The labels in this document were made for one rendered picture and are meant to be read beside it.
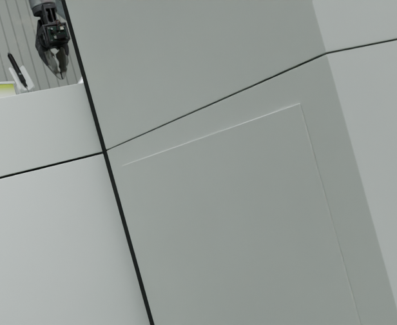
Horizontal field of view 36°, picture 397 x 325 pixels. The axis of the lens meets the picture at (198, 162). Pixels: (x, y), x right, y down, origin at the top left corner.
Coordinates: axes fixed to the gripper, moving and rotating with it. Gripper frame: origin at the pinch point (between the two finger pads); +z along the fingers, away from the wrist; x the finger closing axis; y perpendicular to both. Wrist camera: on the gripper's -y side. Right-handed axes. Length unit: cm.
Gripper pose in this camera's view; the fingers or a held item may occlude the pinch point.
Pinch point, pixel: (60, 75)
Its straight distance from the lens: 188.7
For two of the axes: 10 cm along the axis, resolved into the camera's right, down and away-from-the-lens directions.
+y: 4.6, -1.3, -8.8
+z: 2.6, 9.6, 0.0
